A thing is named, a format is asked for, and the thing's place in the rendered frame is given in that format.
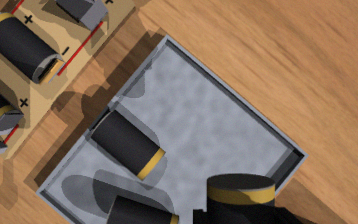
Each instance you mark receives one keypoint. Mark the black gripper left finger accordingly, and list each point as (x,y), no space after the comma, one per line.
(200,217)

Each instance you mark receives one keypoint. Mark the grey square tray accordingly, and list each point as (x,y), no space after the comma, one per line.
(202,124)

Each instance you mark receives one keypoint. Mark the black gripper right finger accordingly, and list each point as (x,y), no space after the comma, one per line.
(284,216)

